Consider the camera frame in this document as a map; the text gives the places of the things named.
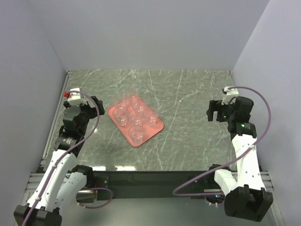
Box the clear glass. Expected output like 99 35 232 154
125 87 139 105
114 98 128 113
129 116 143 126
133 99 146 117
143 106 158 127
113 106 128 126

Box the clear glass edge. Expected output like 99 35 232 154
128 125 144 145

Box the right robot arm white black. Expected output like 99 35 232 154
206 97 273 222

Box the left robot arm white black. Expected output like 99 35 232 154
14 91 105 226

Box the salmon pink plastic tray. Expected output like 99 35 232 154
107 96 164 147

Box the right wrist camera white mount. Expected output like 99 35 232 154
222 87 239 105

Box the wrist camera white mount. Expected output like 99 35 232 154
222 87 239 105
63 88 87 106

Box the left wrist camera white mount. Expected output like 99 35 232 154
63 88 87 106

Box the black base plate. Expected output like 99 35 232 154
84 171 220 199

